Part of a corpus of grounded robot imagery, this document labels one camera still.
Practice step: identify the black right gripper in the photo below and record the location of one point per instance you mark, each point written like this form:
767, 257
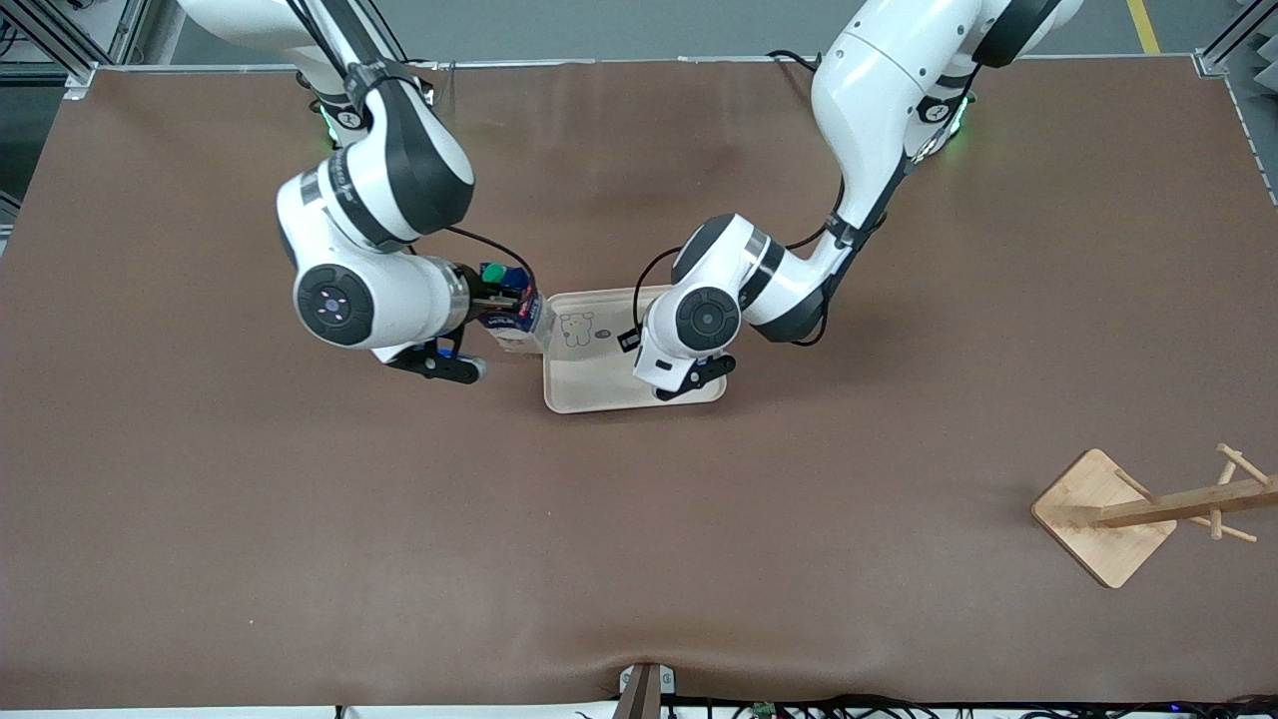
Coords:
482, 297

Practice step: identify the blue white milk carton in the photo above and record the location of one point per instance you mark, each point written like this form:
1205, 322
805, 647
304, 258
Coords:
519, 325

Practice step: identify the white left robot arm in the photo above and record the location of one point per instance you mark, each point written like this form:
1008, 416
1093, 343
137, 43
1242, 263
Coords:
879, 90

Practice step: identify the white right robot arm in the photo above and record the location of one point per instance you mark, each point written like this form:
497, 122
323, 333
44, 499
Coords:
339, 300

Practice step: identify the beige rectangular tray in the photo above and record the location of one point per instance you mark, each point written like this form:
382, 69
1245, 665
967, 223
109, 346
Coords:
599, 384

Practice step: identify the wooden cup rack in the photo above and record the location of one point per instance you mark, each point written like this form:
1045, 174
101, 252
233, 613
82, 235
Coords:
1098, 519

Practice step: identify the grey clamp bracket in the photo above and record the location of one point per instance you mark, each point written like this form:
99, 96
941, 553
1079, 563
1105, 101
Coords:
667, 681

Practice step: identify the brown camera post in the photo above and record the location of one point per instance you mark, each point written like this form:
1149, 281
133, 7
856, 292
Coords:
639, 699

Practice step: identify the aluminium frame extrusion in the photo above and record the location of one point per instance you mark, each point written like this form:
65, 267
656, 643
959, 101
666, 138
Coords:
60, 40
1238, 60

